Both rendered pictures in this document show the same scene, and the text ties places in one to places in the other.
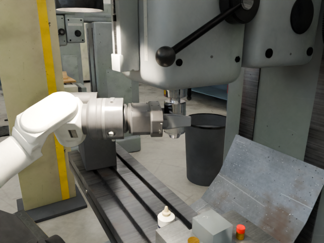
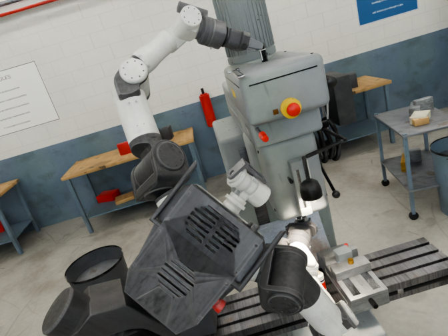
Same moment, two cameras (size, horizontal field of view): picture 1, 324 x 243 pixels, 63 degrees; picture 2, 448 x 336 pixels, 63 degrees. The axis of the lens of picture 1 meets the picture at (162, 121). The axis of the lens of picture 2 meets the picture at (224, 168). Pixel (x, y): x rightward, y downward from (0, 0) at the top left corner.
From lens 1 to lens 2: 1.37 m
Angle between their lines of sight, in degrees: 56
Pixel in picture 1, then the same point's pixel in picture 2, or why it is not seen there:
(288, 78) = not seen: hidden behind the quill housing
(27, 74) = not seen: outside the picture
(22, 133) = (314, 269)
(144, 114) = (310, 228)
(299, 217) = (322, 236)
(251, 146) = (273, 225)
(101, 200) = (267, 320)
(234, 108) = (248, 212)
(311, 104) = not seen: hidden behind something
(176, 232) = (339, 267)
